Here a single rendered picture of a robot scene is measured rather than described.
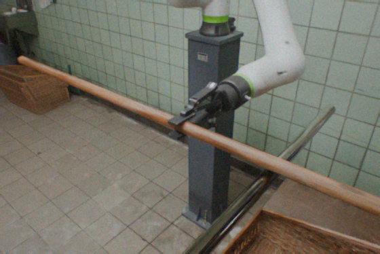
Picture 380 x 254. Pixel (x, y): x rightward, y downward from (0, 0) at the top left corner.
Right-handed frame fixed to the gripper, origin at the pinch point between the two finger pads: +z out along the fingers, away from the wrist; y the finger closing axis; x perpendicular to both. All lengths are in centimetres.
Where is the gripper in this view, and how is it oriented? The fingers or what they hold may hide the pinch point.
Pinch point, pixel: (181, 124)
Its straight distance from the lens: 74.2
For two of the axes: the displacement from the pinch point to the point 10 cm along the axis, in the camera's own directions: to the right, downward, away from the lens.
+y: 0.0, 8.7, 5.0
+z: -6.2, 3.9, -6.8
